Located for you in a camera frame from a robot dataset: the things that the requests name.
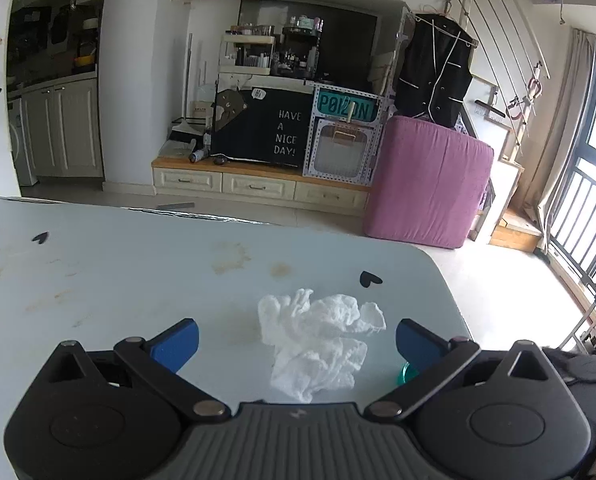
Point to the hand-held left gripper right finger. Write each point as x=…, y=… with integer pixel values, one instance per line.
x=420, y=345

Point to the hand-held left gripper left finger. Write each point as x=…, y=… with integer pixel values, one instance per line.
x=175, y=345

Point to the white tissue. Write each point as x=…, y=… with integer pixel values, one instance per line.
x=318, y=340

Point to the teal bottle cap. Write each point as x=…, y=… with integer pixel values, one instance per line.
x=408, y=374

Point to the wooden stairs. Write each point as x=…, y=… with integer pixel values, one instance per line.
x=515, y=232

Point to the pink mattress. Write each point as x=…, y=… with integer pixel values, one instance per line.
x=428, y=185

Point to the black balcony railing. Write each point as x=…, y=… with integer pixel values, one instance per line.
x=583, y=230

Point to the low wooden drawer cabinet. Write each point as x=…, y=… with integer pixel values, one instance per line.
x=258, y=187

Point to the black chalkboard sign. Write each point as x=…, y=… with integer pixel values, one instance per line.
x=263, y=127

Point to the cream kitchen base cabinet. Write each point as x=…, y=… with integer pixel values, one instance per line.
x=65, y=127

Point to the teal sign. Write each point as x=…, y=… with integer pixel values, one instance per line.
x=348, y=105

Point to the beige curtain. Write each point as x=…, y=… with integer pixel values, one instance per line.
x=558, y=135

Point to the pink hooks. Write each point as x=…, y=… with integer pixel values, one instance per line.
x=520, y=102

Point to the black vest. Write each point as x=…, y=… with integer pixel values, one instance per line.
x=435, y=70

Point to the white storage rack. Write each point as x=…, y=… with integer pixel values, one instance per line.
x=248, y=52

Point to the black bottle rack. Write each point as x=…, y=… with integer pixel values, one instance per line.
x=298, y=52

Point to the stair railing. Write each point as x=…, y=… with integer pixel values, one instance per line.
x=498, y=25

